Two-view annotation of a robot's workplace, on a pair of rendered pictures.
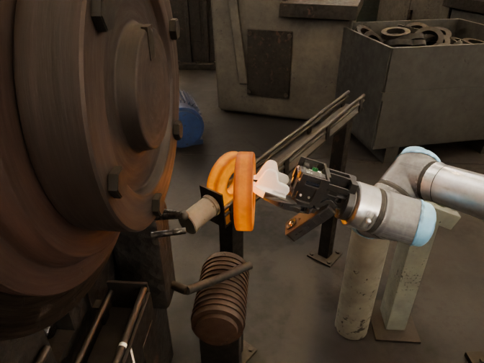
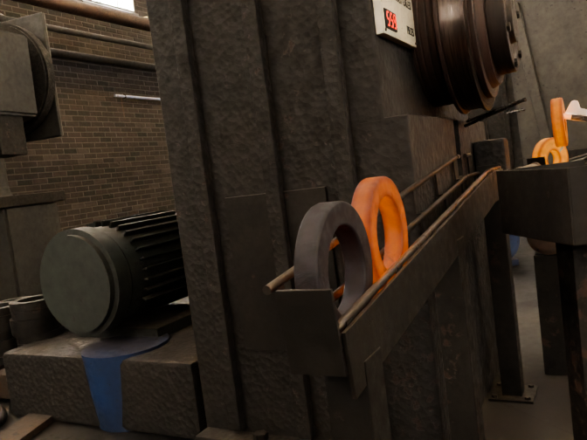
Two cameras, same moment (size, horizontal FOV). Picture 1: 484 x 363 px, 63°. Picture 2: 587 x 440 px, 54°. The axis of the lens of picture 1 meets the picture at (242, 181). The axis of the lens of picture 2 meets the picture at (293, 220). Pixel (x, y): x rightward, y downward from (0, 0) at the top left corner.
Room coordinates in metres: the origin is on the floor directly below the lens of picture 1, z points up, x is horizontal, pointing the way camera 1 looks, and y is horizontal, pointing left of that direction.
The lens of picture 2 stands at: (-1.40, 0.02, 0.77)
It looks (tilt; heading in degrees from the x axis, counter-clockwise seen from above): 5 degrees down; 25
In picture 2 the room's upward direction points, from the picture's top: 7 degrees counter-clockwise
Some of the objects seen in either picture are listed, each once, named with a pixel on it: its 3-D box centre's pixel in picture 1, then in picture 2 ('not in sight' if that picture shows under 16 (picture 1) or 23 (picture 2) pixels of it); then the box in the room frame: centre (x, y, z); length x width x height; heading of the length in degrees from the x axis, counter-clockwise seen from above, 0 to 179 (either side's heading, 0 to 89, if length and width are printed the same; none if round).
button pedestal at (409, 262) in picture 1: (409, 260); not in sight; (1.01, -0.57, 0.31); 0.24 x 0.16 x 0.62; 176
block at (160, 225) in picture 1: (142, 255); (493, 175); (0.62, 0.21, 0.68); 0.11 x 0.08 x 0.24; 86
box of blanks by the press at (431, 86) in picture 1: (418, 83); not in sight; (2.74, -1.25, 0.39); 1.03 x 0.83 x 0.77; 101
